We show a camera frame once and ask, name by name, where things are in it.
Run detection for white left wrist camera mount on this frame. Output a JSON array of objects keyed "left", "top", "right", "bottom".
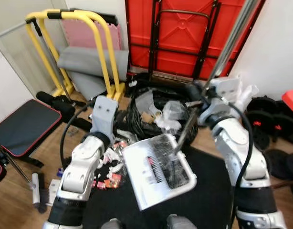
[{"left": 91, "top": 95, "right": 120, "bottom": 140}]

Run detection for grey rolled foam mat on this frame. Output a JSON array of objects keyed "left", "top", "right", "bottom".
[{"left": 57, "top": 46, "right": 130, "bottom": 102}]

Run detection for black weight bench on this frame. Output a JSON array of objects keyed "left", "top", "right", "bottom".
[{"left": 0, "top": 91, "right": 91, "bottom": 187}]

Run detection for grey left robot leg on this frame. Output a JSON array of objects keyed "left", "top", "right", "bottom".
[{"left": 100, "top": 218, "right": 124, "bottom": 229}]

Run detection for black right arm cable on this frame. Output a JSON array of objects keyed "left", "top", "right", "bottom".
[{"left": 228, "top": 103, "right": 255, "bottom": 229}]

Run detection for crumpled clear bubble wrap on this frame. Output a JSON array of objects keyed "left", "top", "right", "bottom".
[{"left": 162, "top": 99, "right": 186, "bottom": 124}]

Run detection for white plastic bag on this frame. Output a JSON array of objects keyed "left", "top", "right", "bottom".
[{"left": 231, "top": 76, "right": 260, "bottom": 114}]

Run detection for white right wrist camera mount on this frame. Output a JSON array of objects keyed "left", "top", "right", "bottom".
[{"left": 213, "top": 77, "right": 243, "bottom": 104}]

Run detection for brown cardboard piece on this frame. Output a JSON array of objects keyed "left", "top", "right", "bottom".
[{"left": 140, "top": 111, "right": 155, "bottom": 124}]

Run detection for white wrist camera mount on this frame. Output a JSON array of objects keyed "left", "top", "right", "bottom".
[
  {"left": 213, "top": 77, "right": 243, "bottom": 104},
  {"left": 91, "top": 95, "right": 120, "bottom": 140}
]

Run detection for white small box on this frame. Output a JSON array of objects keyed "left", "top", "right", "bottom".
[{"left": 45, "top": 178, "right": 62, "bottom": 207}]

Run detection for red table with brown legs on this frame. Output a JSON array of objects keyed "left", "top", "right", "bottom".
[{"left": 273, "top": 89, "right": 293, "bottom": 189}]

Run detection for grey right robot leg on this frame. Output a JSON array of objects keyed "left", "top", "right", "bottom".
[{"left": 166, "top": 214, "right": 198, "bottom": 229}]

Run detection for yellow steel exercise frame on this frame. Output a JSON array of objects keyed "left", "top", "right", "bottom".
[{"left": 24, "top": 10, "right": 126, "bottom": 104}]

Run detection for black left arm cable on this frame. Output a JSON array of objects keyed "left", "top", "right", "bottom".
[{"left": 59, "top": 99, "right": 97, "bottom": 171}]

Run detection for grey foam sheet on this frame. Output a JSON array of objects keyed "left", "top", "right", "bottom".
[{"left": 135, "top": 91, "right": 155, "bottom": 115}]

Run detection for white plastic piece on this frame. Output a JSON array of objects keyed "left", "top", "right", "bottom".
[{"left": 106, "top": 162, "right": 124, "bottom": 173}]

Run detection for pink foam mat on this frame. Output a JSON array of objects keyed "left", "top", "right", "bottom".
[{"left": 60, "top": 19, "right": 123, "bottom": 52}]

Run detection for white tube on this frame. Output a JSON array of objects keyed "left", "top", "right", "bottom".
[{"left": 31, "top": 172, "right": 43, "bottom": 211}]

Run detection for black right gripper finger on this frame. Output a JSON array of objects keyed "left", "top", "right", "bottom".
[{"left": 186, "top": 83, "right": 208, "bottom": 103}]

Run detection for red snack packets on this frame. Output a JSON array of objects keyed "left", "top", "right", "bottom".
[{"left": 92, "top": 172, "right": 123, "bottom": 190}]

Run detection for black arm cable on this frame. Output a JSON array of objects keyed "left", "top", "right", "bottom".
[
  {"left": 59, "top": 99, "right": 97, "bottom": 171},
  {"left": 228, "top": 103, "right": 255, "bottom": 229}
]

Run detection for grey robot leg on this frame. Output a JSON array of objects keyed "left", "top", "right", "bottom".
[
  {"left": 100, "top": 218, "right": 124, "bottom": 229},
  {"left": 166, "top": 214, "right": 198, "bottom": 229}
]

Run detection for grey plastic tag with ring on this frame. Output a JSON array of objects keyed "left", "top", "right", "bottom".
[{"left": 149, "top": 106, "right": 162, "bottom": 120}]

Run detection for black rubbish bag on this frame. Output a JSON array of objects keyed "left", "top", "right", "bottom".
[{"left": 126, "top": 87, "right": 200, "bottom": 145}]

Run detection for black weight plate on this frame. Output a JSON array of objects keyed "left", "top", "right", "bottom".
[{"left": 265, "top": 148, "right": 293, "bottom": 181}]

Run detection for folded red plastic table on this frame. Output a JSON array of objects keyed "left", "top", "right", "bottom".
[{"left": 124, "top": 0, "right": 267, "bottom": 83}]

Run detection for white foam wrap bundle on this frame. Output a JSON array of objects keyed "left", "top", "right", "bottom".
[{"left": 154, "top": 116, "right": 181, "bottom": 133}]

